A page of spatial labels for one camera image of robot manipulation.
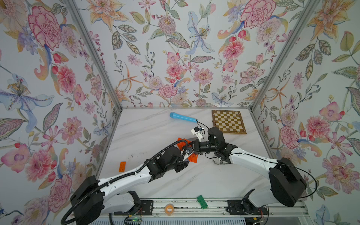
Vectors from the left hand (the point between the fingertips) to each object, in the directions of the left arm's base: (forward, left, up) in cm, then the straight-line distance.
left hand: (188, 156), depth 79 cm
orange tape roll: (-24, +10, -14) cm, 29 cm away
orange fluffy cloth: (-3, -2, +6) cm, 7 cm away
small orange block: (-1, +41, -14) cm, 43 cm away
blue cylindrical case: (+40, +6, -11) cm, 42 cm away
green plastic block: (-21, -8, -12) cm, 25 cm away
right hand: (+3, +3, +5) cm, 6 cm away
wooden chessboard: (+34, -35, -12) cm, 51 cm away
